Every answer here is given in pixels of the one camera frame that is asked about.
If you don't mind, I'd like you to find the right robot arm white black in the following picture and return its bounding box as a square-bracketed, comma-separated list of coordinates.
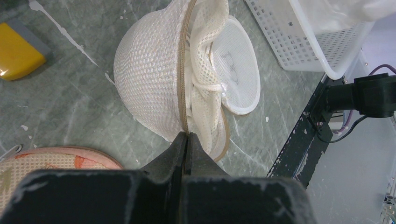
[308, 73, 396, 127]

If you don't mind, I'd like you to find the yellow grey eraser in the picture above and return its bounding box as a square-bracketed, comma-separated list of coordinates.
[0, 19, 52, 81]

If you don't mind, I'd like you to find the white plastic basket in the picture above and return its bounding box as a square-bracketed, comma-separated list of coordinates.
[246, 0, 374, 80]

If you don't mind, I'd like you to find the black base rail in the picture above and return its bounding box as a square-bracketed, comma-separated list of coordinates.
[267, 76, 345, 187]

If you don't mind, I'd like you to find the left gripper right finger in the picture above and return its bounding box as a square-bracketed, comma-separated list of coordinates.
[177, 133, 317, 224]

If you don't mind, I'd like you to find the pink floral bra bag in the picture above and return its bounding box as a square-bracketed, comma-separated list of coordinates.
[0, 145, 123, 214]

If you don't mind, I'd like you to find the beige mesh laundry bag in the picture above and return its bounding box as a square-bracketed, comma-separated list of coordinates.
[113, 0, 261, 161]

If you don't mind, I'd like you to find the white bra in basket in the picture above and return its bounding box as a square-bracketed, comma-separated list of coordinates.
[299, 0, 396, 35]

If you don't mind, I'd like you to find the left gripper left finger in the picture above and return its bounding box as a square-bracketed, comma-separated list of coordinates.
[0, 132, 187, 224]

